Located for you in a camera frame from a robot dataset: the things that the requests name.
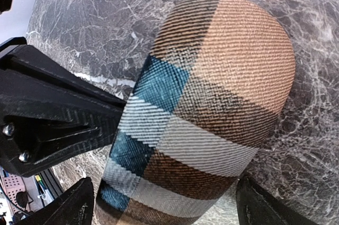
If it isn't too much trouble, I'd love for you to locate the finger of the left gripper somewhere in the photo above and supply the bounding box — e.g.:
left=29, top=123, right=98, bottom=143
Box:
left=1, top=37, right=126, bottom=118
left=1, top=98, right=123, bottom=177

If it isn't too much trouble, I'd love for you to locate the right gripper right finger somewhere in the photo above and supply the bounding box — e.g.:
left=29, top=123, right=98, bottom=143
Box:
left=236, top=175, right=316, bottom=225

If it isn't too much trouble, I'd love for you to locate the pink perforated crate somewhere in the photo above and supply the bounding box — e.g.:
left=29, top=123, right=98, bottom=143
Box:
left=1, top=174, right=26, bottom=206

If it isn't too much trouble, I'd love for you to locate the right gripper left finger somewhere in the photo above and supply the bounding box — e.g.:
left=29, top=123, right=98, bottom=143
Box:
left=18, top=177, right=94, bottom=225

